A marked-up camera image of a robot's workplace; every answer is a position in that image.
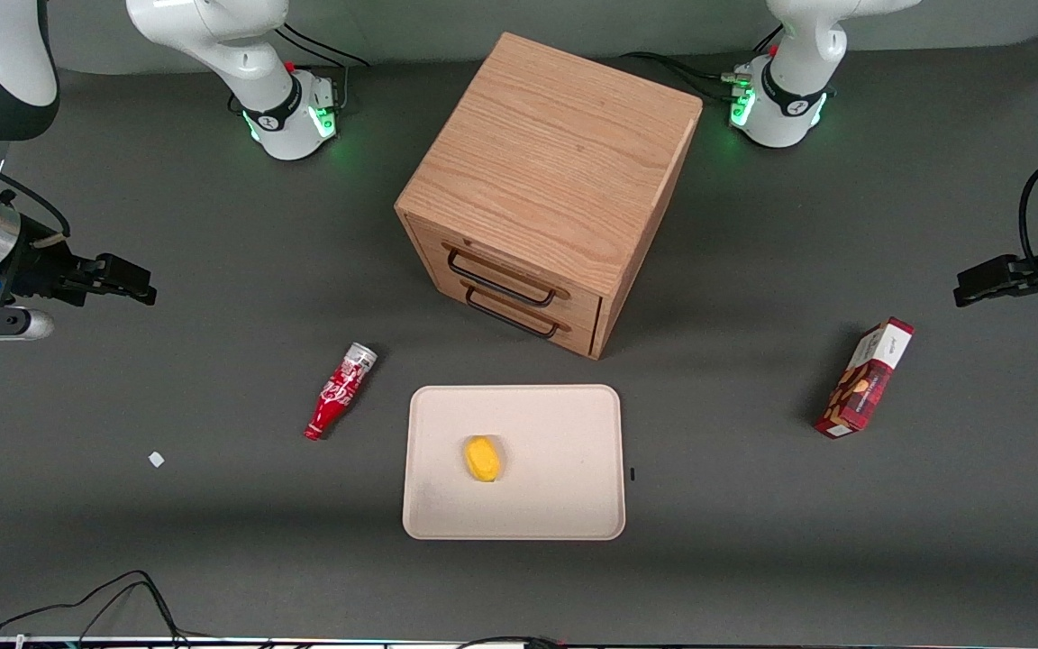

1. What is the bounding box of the black right arm base cable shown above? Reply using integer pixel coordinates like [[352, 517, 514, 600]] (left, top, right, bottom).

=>
[[274, 23, 372, 69]]

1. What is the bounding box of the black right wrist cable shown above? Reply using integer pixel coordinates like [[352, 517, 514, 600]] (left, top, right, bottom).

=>
[[0, 147, 71, 240]]

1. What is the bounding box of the black arm base cable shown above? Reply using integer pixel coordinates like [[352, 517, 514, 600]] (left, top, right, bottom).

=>
[[618, 50, 747, 103], [274, 23, 372, 69]]

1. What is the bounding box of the beige plastic tray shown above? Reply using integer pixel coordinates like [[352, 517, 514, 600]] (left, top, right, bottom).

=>
[[402, 385, 626, 541]]

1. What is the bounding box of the wooden drawer cabinet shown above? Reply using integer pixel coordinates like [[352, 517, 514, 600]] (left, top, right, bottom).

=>
[[395, 32, 703, 361]]

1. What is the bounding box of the black looped floor cable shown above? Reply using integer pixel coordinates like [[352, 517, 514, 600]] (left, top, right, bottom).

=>
[[0, 570, 191, 648]]

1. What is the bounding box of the black left arm base cable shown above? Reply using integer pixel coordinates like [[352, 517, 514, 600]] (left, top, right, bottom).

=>
[[618, 50, 747, 103]]

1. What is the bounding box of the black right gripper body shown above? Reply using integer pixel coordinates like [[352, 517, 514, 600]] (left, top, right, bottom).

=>
[[0, 234, 80, 305]]

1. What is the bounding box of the red plaid shortbread box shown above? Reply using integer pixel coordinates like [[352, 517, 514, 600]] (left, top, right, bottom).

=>
[[814, 317, 915, 440]]

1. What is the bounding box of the wooden drawer front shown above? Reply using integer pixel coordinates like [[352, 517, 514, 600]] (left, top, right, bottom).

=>
[[422, 263, 598, 358], [409, 221, 604, 327]]

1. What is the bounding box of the red coke bottle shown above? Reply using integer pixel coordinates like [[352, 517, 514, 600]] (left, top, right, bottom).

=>
[[304, 343, 378, 442]]

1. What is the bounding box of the black metal drawer handle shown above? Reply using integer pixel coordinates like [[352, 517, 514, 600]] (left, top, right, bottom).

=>
[[447, 248, 559, 307], [465, 287, 563, 340]]

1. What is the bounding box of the yellow lemon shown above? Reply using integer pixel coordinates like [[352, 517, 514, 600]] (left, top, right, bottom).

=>
[[464, 435, 505, 483]]

